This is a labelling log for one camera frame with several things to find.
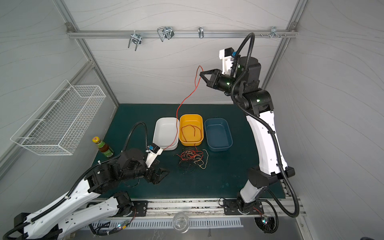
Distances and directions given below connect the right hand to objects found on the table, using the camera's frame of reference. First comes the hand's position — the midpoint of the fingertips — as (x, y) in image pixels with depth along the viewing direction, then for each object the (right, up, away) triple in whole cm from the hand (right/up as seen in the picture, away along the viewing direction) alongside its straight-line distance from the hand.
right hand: (203, 68), depth 56 cm
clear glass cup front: (-9, -65, +8) cm, 66 cm away
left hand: (-17, -41, +11) cm, 46 cm away
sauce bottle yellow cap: (-56, -36, +26) cm, 71 cm away
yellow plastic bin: (-6, -28, +49) cm, 57 cm away
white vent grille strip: (-24, -70, +14) cm, 75 cm away
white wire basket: (-66, -25, +10) cm, 72 cm away
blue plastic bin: (+13, -31, +45) cm, 56 cm away
